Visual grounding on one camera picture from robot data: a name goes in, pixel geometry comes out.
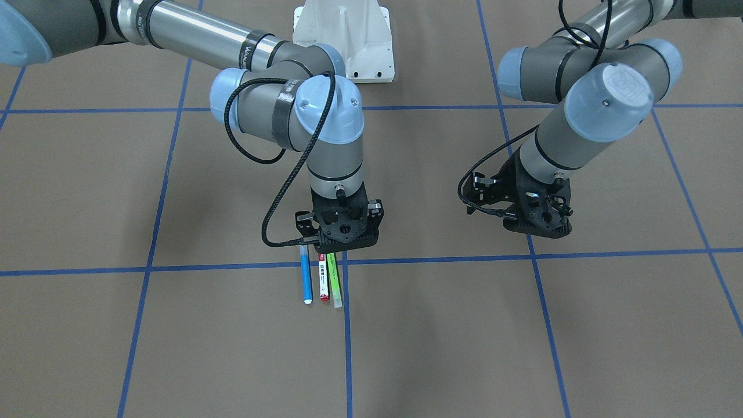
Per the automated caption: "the green marker pen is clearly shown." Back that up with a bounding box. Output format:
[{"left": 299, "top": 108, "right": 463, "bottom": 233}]
[{"left": 326, "top": 253, "right": 343, "bottom": 309}]

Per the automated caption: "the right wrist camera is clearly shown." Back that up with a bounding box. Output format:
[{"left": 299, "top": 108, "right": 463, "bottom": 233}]
[{"left": 314, "top": 204, "right": 385, "bottom": 254}]

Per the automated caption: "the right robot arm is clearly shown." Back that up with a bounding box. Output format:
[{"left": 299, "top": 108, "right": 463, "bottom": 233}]
[{"left": 2, "top": 1, "right": 384, "bottom": 254}]

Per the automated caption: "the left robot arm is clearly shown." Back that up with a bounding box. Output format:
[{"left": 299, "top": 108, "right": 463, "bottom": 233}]
[{"left": 457, "top": 1, "right": 741, "bottom": 235}]

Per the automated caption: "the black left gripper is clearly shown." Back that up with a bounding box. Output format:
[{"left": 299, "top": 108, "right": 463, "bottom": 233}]
[{"left": 470, "top": 153, "right": 571, "bottom": 219}]

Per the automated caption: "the blue marker pen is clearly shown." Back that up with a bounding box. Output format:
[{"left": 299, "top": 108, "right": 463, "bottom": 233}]
[{"left": 299, "top": 244, "right": 313, "bottom": 305}]

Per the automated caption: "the red marker pen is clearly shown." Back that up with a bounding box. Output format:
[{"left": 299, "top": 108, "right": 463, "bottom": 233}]
[{"left": 318, "top": 253, "right": 331, "bottom": 302}]

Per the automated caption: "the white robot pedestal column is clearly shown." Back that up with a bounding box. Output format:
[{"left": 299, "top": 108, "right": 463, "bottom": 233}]
[{"left": 292, "top": 1, "right": 395, "bottom": 83}]

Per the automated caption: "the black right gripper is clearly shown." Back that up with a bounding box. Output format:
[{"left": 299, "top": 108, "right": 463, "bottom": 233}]
[{"left": 295, "top": 184, "right": 383, "bottom": 244}]

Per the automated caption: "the brown paper table mat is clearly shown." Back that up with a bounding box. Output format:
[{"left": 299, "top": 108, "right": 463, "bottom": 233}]
[{"left": 1, "top": 1, "right": 742, "bottom": 417}]

